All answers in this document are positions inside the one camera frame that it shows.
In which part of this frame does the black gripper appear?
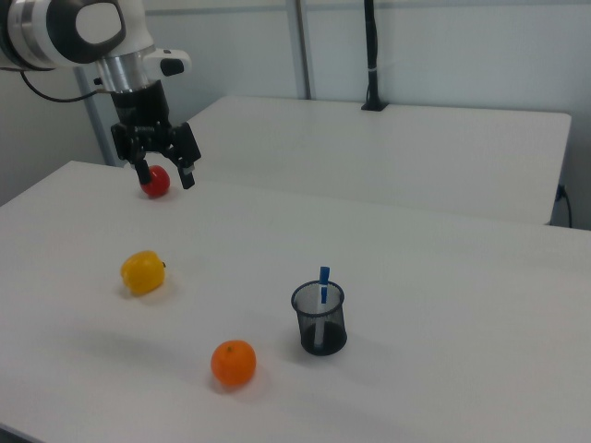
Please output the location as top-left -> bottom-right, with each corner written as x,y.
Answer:
110,78 -> 203,190

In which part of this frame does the white marker pen blue cap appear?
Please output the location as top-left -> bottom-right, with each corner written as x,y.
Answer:
314,266 -> 332,350

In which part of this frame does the black mesh pen cup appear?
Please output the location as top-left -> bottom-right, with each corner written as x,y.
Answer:
290,281 -> 348,356

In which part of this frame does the red apple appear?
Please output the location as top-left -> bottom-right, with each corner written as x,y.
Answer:
140,164 -> 171,198

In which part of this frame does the yellow bell pepper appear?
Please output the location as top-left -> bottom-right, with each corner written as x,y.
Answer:
120,250 -> 167,295

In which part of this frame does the orange fruit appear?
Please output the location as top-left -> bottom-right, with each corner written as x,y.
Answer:
211,340 -> 258,388

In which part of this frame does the black pole with base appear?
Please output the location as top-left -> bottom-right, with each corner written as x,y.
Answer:
360,0 -> 389,112

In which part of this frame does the grey metal frame post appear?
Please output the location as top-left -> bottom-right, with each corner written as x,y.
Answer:
73,66 -> 117,168

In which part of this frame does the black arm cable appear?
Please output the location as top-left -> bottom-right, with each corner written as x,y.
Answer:
20,68 -> 112,102

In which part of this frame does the grey partition post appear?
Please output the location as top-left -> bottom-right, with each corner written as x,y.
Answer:
285,0 -> 316,101

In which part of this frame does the black cable at table edge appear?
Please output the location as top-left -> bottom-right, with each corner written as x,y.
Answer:
556,183 -> 573,228

